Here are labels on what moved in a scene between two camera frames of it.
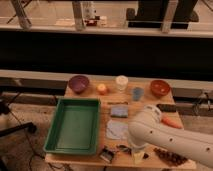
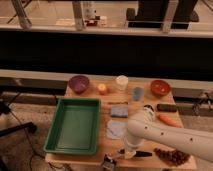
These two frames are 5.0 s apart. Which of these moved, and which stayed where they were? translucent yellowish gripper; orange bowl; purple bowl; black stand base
Moved: translucent yellowish gripper
Stayed: purple bowl; black stand base; orange bowl
